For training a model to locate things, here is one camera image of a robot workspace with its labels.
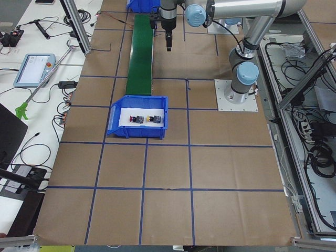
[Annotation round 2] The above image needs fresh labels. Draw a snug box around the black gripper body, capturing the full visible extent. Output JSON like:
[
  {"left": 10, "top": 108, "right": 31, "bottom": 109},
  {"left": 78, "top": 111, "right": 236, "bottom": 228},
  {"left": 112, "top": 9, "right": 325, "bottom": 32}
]
[{"left": 160, "top": 0, "right": 176, "bottom": 29}]

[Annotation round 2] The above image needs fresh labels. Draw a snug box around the yellow mushroom push button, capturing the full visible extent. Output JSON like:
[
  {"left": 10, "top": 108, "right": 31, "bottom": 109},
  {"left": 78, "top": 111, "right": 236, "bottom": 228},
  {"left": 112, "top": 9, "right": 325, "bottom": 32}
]
[{"left": 146, "top": 115, "right": 161, "bottom": 124}]

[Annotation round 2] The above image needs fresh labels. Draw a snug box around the red mushroom push button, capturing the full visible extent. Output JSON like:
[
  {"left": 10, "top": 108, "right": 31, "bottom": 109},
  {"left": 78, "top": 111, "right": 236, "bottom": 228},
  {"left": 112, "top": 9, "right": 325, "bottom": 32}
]
[{"left": 129, "top": 115, "right": 144, "bottom": 124}]

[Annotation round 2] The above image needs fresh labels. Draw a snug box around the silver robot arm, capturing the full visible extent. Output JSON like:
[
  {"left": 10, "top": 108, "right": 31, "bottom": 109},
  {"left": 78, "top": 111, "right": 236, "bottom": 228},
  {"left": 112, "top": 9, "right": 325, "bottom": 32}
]
[{"left": 150, "top": 1, "right": 306, "bottom": 104}]

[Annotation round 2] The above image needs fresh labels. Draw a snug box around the blue bin right side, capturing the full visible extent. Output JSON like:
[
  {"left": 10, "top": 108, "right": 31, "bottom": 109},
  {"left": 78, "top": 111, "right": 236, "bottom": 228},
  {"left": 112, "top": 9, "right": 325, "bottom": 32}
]
[{"left": 127, "top": 0, "right": 161, "bottom": 13}]

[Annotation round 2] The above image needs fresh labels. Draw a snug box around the blue bin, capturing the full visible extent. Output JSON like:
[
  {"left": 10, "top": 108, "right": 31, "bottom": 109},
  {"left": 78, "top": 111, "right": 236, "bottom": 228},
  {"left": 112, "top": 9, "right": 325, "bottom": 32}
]
[
  {"left": 107, "top": 95, "right": 168, "bottom": 139},
  {"left": 127, "top": 0, "right": 161, "bottom": 13}
]

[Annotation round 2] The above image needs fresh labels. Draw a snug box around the green conveyor belt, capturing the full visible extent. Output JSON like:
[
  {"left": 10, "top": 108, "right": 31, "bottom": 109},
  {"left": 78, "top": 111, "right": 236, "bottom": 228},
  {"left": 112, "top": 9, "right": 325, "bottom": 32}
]
[{"left": 125, "top": 14, "right": 153, "bottom": 96}]

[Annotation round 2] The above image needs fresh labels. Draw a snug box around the blue bin left side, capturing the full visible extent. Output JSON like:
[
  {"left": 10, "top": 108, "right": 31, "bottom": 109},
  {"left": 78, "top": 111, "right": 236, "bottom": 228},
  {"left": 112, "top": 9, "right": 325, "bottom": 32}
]
[{"left": 107, "top": 95, "right": 168, "bottom": 139}]

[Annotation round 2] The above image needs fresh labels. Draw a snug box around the white foam pad left bin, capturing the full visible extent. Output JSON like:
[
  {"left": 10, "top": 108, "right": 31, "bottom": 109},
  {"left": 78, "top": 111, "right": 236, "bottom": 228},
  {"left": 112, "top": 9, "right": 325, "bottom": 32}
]
[{"left": 119, "top": 108, "right": 165, "bottom": 127}]

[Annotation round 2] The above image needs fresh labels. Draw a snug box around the black power adapter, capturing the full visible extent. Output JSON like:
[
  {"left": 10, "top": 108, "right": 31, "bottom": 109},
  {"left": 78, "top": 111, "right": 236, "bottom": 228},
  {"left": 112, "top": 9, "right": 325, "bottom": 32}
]
[{"left": 58, "top": 80, "right": 77, "bottom": 89}]

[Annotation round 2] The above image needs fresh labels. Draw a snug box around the teach pendant tablet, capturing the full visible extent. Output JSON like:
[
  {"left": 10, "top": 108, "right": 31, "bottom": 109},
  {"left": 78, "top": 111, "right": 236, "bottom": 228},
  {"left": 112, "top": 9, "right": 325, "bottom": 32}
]
[{"left": 13, "top": 54, "right": 56, "bottom": 88}]

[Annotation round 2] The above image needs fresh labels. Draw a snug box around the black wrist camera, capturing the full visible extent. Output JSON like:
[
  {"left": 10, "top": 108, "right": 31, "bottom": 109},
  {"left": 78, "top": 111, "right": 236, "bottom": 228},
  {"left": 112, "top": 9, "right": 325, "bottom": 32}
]
[{"left": 149, "top": 6, "right": 161, "bottom": 29}]

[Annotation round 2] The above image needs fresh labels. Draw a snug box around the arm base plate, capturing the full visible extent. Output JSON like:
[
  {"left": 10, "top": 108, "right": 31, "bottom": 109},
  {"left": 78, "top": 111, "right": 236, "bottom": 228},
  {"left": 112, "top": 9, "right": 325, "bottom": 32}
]
[{"left": 214, "top": 79, "right": 258, "bottom": 112}]

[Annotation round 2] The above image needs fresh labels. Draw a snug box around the aluminium frame post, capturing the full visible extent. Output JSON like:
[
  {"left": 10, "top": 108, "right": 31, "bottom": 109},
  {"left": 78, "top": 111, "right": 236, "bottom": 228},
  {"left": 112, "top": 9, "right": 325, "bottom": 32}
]
[{"left": 60, "top": 0, "right": 91, "bottom": 55}]

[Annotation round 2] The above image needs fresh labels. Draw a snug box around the green handled reach grabber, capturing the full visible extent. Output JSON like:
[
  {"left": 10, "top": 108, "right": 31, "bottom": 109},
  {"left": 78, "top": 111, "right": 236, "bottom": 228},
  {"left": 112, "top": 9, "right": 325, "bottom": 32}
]
[{"left": 15, "top": 39, "right": 81, "bottom": 120}]

